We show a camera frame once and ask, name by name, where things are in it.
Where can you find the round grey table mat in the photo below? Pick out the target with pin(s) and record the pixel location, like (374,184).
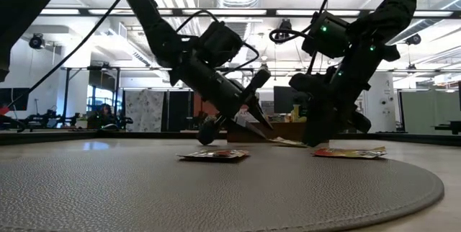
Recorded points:
(216,196)

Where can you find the black computer monitor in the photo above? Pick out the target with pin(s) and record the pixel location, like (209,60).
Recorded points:
(282,98)

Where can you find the black partition panel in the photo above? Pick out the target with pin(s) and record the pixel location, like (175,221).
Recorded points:
(178,111)

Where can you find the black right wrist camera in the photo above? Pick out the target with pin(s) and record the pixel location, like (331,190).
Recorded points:
(326,34)

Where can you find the black background desk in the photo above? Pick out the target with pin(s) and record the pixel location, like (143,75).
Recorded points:
(450,127)

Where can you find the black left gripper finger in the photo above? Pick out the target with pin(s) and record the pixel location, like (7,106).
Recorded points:
(260,115)
(248,129)

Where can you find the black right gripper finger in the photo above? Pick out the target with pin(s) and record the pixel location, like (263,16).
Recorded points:
(313,127)
(333,125)

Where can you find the orange mango Ahmad tea packet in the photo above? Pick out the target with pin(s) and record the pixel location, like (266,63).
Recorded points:
(216,154)
(349,152)

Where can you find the background black robot arm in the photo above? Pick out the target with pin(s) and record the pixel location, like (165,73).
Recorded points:
(43,118)

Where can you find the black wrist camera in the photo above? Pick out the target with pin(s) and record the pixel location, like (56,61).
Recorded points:
(326,34)
(219,43)

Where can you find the person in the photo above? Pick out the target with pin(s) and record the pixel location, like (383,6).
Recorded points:
(104,115)

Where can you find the brown wooden tea organiser box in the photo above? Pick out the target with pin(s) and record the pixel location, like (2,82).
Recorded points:
(284,129)

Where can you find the green partition wall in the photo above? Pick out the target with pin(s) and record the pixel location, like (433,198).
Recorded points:
(428,111)

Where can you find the black hanging ceiling camera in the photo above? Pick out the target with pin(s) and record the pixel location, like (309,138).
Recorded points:
(36,41)
(413,39)
(285,25)

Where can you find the white marbled partition panel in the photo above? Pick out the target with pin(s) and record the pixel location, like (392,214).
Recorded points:
(144,109)

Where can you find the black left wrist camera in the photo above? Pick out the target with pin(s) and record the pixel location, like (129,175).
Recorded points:
(219,43)

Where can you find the white round pillar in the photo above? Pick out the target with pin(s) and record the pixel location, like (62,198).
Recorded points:
(385,98)

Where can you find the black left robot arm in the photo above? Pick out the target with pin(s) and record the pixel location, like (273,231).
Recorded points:
(155,34)

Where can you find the black wall screen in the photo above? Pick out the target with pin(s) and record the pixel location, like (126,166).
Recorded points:
(16,100)

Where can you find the orange partition panel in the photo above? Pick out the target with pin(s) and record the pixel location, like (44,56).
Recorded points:
(201,106)

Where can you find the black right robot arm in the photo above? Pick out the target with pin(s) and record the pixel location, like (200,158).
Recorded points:
(389,12)

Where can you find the black overhead light beam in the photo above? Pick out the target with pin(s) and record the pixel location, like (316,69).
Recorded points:
(234,12)

